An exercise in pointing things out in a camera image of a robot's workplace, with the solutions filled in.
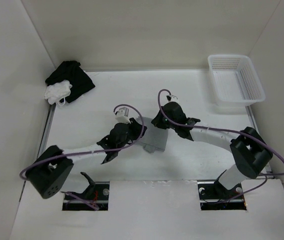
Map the grey tank top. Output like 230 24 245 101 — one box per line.
136 117 168 154

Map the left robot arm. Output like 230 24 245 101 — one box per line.
21 118 147 199

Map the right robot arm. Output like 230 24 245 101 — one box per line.
151 101 273 198

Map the white folded tank top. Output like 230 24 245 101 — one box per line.
44 80 72 106

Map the black folded tank top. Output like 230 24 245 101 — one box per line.
45 60 96 104

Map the white plastic basket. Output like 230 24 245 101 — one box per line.
207 54 265 108

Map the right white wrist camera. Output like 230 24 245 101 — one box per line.
166 94 179 103

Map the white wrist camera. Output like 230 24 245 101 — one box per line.
166 94 179 103
114 106 130 124

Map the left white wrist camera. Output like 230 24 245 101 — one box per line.
114 106 130 124

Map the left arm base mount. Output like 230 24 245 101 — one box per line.
60 171 110 211

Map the left aluminium table rail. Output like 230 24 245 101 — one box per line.
36 105 56 160

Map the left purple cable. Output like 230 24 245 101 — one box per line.
19 103 148 211

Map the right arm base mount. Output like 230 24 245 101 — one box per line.
197 181 246 211

